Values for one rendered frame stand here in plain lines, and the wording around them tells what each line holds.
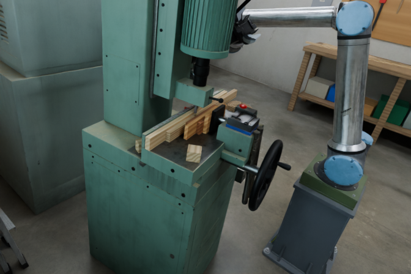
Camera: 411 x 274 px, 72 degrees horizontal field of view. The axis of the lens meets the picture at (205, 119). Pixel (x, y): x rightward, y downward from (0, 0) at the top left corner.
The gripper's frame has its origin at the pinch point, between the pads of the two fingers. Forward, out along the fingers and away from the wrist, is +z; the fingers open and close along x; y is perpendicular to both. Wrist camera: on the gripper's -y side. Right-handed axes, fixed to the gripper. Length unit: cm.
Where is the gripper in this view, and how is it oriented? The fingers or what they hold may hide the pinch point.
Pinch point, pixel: (243, 22)
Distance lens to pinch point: 110.4
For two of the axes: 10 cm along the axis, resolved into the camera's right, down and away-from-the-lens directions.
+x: 5.1, 8.6, 0.5
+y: 8.6, -5.1, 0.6
